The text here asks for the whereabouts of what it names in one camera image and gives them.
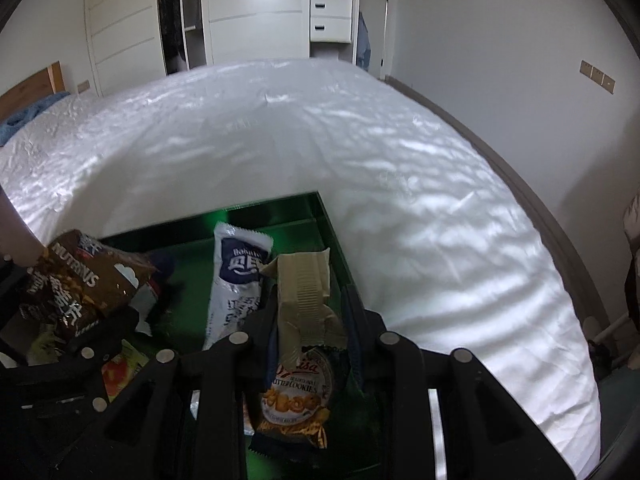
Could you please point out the green shallow box tray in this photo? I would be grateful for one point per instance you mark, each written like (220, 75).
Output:
(280, 220)

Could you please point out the white wardrobe drawer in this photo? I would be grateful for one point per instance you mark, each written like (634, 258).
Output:
(330, 29)
(330, 5)

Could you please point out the blue cloth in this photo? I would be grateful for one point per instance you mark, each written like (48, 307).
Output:
(30, 112)

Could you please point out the dark gold cookie packet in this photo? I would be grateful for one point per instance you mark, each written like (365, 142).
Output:
(295, 395)

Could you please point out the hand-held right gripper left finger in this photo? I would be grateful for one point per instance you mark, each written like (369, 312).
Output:
(272, 347)

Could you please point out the blue hanging garment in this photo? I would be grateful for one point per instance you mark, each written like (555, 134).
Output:
(365, 40)

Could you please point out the beige cloth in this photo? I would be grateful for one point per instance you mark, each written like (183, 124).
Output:
(634, 225)

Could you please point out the gold wall switch panel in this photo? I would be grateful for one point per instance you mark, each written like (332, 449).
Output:
(597, 76)

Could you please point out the wooden headboard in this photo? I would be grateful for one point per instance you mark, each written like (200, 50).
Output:
(30, 92)

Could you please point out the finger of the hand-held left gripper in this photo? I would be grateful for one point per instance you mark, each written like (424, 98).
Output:
(100, 332)
(10, 280)

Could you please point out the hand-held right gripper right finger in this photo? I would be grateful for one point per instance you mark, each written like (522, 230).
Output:
(352, 332)

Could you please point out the white quilted bed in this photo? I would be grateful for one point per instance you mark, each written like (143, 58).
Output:
(350, 135)

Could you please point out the white wardrobe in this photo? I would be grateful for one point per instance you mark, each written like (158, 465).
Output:
(250, 10)

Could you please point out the brown snack packet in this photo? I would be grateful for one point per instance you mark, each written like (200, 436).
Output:
(85, 280)

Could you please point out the wall socket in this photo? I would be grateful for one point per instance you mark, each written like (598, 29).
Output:
(83, 86)

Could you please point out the white blue long packet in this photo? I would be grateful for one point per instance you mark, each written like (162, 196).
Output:
(232, 285)

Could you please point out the dark hanging clothes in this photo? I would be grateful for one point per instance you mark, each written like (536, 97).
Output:
(170, 15)

